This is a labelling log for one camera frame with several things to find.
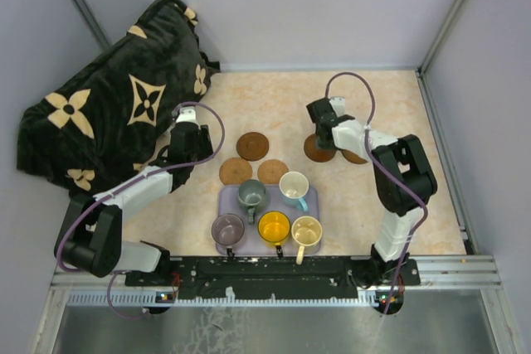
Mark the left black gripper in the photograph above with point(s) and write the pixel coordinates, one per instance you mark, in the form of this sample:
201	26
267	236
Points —
204	139

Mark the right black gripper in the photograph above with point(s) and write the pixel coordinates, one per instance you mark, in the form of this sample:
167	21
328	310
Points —
322	146

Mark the dark wooden coaster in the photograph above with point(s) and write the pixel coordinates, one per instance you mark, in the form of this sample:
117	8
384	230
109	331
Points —
252	146
353	157
315	153

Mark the woven rattan coaster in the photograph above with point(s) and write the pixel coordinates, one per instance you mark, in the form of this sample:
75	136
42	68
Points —
235	171
271	171

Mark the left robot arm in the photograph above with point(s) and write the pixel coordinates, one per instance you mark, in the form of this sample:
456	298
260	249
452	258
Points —
91	236

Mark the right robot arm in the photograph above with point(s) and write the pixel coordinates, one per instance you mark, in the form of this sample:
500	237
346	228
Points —
404	181

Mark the grey green mug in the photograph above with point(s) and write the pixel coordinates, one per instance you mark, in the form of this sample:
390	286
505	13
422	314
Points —
252	197

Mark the black floral plush blanket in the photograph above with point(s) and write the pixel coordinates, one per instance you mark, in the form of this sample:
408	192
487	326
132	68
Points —
103	124

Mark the purple glass mug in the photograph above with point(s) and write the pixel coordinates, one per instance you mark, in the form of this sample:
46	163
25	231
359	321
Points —
228	232

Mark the cream mug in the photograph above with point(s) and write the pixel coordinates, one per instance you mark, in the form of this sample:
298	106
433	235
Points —
307	233

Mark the yellow glass mug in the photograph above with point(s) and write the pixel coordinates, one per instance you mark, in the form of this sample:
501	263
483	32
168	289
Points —
274	230

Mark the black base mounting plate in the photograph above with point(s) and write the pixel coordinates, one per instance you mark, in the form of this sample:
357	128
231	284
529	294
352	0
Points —
249	278

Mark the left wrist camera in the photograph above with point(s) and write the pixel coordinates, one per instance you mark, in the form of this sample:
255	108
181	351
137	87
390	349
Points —
186	115

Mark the white mug blue handle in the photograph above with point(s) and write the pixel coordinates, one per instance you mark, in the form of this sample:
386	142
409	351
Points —
294	187

